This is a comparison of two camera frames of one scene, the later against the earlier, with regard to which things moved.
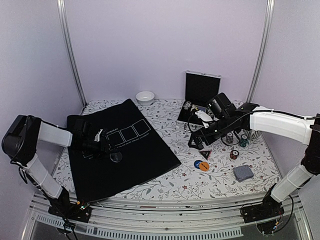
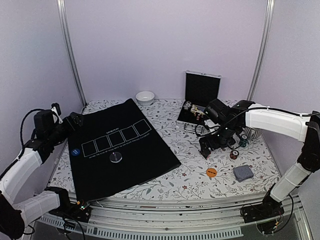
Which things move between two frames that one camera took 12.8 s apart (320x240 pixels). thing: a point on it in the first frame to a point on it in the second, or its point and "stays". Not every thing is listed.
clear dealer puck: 116,157 stays
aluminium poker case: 199,87 stays
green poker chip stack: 244,140 stays
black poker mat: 116,149 stays
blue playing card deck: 243,173 stays
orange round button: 204,166 to 211,172
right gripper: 195,135 to 204,145
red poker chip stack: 234,154 stays
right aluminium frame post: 264,49 stays
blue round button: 196,163 to 75,152
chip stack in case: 187,105 stays
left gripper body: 97,150 to 58,136
